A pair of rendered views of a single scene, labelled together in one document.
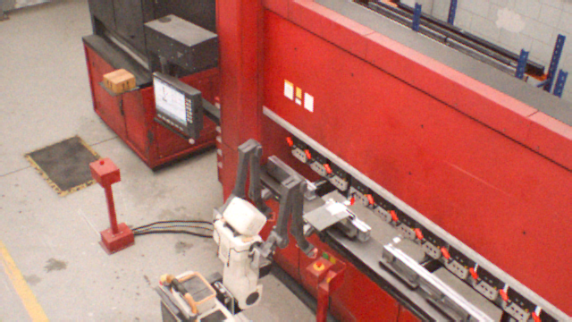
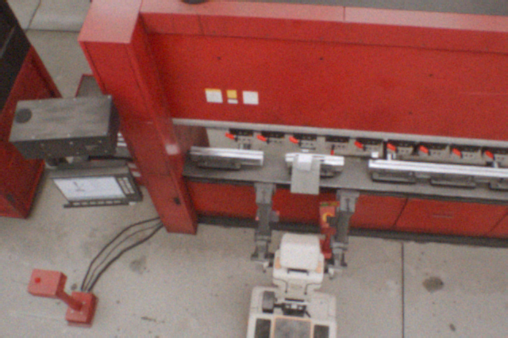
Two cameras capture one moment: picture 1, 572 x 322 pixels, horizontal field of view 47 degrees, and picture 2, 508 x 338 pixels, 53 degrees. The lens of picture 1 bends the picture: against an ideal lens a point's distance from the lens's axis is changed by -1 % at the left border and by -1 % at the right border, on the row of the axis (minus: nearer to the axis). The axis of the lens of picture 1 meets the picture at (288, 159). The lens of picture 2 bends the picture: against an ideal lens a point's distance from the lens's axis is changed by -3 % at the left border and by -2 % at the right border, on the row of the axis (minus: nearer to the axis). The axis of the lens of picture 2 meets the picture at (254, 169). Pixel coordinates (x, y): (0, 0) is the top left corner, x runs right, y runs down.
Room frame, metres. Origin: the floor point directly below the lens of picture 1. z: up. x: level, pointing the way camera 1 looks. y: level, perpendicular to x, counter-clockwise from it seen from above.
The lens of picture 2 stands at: (2.43, 1.06, 4.00)
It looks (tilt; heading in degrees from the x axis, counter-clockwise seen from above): 61 degrees down; 319
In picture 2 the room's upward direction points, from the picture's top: 4 degrees counter-clockwise
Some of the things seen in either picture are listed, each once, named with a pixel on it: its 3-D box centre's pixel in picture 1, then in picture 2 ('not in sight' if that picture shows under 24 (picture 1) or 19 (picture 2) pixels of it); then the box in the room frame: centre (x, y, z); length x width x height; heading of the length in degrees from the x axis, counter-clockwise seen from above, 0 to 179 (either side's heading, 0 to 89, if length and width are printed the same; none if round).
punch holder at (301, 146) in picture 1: (303, 147); (241, 130); (3.85, -0.10, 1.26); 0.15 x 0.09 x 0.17; 39
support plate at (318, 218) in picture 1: (325, 216); (305, 175); (3.43, -0.26, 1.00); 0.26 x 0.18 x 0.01; 129
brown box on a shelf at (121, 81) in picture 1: (118, 80); not in sight; (5.13, 1.50, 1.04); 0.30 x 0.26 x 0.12; 38
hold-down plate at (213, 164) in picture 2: (281, 180); (218, 165); (3.95, 0.05, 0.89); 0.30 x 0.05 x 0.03; 39
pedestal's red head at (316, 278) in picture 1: (324, 273); (334, 217); (3.14, -0.26, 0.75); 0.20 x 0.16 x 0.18; 48
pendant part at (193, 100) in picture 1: (180, 103); (98, 182); (4.11, 0.78, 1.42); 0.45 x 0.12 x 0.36; 48
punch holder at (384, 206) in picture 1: (385, 205); (368, 140); (3.23, -0.61, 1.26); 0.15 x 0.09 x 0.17; 39
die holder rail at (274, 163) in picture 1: (291, 177); (226, 155); (3.95, -0.03, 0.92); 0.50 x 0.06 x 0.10; 39
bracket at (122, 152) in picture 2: (203, 115); (103, 163); (4.35, 0.66, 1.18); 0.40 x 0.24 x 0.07; 39
